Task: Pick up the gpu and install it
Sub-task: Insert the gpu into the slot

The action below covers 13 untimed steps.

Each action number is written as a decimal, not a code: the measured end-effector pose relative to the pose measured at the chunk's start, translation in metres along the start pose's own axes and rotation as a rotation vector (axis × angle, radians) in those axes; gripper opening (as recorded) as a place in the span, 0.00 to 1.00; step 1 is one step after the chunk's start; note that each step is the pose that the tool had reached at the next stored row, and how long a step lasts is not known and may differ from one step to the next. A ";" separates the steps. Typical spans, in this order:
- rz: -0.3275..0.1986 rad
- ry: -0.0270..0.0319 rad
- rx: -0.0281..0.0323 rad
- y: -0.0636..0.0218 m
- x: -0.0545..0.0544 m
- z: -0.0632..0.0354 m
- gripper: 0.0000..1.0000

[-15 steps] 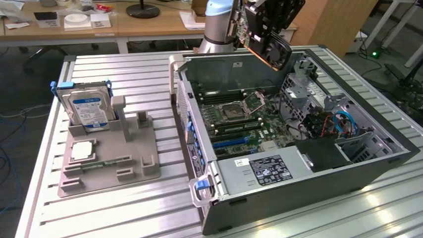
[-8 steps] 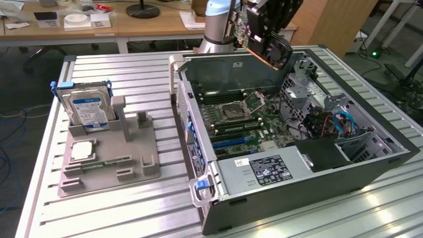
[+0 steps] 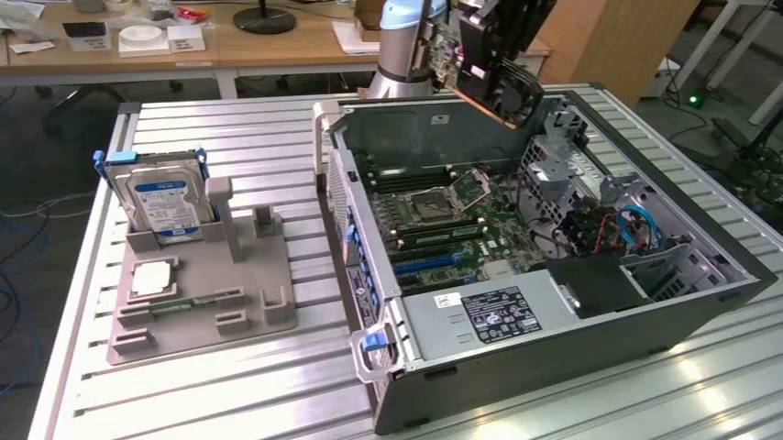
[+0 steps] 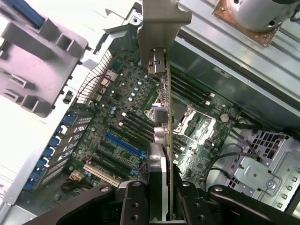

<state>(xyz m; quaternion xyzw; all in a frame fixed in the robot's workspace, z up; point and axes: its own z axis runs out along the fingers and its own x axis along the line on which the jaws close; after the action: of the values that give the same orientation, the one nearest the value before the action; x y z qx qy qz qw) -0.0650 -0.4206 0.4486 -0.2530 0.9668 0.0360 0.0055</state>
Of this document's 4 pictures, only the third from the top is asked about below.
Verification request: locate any grey power supply unit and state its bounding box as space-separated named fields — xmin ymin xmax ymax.
xmin=391 ymin=269 xmax=580 ymax=363

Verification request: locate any black round lamp base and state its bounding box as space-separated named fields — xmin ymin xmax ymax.
xmin=230 ymin=6 xmax=298 ymax=36

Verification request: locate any white round-hole box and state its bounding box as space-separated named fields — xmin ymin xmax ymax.
xmin=117 ymin=25 xmax=170 ymax=59

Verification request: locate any metal disk bay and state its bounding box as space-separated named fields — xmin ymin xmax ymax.
xmin=516 ymin=135 xmax=613 ymax=230

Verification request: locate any green RAM stick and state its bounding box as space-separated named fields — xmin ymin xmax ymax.
xmin=149 ymin=295 xmax=221 ymax=315

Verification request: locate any black graphics card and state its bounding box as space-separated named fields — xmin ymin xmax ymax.
xmin=409 ymin=0 xmax=547 ymax=132

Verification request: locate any black open PC case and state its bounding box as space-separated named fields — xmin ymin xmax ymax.
xmin=310 ymin=89 xmax=779 ymax=436

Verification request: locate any white box with black top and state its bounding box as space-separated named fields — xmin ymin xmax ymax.
xmin=60 ymin=21 xmax=114 ymax=52

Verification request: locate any blue wire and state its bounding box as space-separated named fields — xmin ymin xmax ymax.
xmin=613 ymin=205 xmax=665 ymax=251

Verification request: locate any white desk frame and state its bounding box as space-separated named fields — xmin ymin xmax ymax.
xmin=669 ymin=0 xmax=783 ymax=125

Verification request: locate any silver CPU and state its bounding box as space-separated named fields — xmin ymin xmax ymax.
xmin=130 ymin=261 xmax=176 ymax=297

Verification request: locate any metal socket cover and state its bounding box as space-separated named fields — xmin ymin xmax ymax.
xmin=449 ymin=168 xmax=495 ymax=205

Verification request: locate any black floor stand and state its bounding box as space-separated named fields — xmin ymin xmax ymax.
xmin=708 ymin=116 xmax=783 ymax=203

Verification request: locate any wooden cabinet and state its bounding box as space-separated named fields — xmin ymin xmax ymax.
xmin=507 ymin=0 xmax=701 ymax=106

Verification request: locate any white paper stack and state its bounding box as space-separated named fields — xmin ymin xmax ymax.
xmin=332 ymin=20 xmax=384 ymax=56

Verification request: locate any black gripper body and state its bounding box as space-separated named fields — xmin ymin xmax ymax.
xmin=495 ymin=0 xmax=559 ymax=60

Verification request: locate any CPU socket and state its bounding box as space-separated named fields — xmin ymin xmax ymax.
xmin=407 ymin=187 xmax=457 ymax=226

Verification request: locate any white labelled box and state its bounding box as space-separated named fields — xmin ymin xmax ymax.
xmin=165 ymin=25 xmax=204 ymax=54

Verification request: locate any black plastic shroud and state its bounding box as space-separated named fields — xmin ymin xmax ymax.
xmin=547 ymin=254 xmax=653 ymax=320

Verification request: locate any wooden desk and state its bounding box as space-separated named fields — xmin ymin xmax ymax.
xmin=0 ymin=0 xmax=552 ymax=100

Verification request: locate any hard disk with blue rails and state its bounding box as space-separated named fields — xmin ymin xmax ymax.
xmin=89 ymin=145 xmax=214 ymax=245

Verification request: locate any green motherboard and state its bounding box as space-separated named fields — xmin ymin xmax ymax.
xmin=351 ymin=150 xmax=552 ymax=299

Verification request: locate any blue floor cable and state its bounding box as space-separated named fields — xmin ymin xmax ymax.
xmin=0 ymin=196 xmax=50 ymax=395

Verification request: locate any black office chair base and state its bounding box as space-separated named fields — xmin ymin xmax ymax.
xmin=36 ymin=82 xmax=184 ymax=134

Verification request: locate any blue expansion slot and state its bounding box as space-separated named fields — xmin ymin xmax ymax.
xmin=391 ymin=255 xmax=460 ymax=277

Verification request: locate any grey parts rack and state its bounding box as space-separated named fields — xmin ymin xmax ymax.
xmin=106 ymin=176 xmax=301 ymax=368

